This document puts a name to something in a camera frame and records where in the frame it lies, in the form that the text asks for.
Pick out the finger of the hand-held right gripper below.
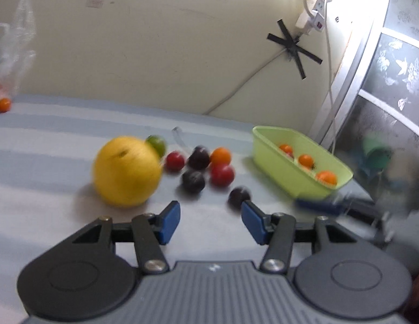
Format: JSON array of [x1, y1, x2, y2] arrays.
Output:
[[295, 192, 394, 244]]

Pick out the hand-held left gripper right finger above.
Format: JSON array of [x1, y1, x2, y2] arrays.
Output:
[[241, 200, 359, 274]]

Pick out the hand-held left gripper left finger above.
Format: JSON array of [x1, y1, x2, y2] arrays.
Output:
[[54, 201, 181, 275]]

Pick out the dark purple plum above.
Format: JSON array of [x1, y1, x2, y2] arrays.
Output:
[[181, 170, 206, 194], [228, 186, 251, 210], [187, 146, 211, 170]]

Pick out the light green plastic basket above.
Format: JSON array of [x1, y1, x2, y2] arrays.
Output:
[[252, 126, 354, 200]]

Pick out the red plum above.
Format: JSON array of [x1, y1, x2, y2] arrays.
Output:
[[164, 151, 186, 173], [209, 163, 236, 187]]

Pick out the large yellow pomelo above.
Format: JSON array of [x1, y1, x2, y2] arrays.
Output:
[[92, 136, 163, 208]]

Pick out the green lime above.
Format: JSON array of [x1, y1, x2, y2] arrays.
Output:
[[145, 135, 167, 158]]

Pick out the green plastic cup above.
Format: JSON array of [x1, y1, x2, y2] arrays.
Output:
[[361, 136, 393, 178]]

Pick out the patterned frosted window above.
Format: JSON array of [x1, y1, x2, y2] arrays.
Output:
[[307, 0, 419, 163]]

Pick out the black tape cross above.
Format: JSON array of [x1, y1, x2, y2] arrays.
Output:
[[268, 19, 323, 80]]

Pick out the white power strip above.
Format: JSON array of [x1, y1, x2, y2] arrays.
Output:
[[310, 0, 333, 16]]

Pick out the clear plastic bag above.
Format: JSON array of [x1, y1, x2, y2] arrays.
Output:
[[0, 0, 37, 103]]

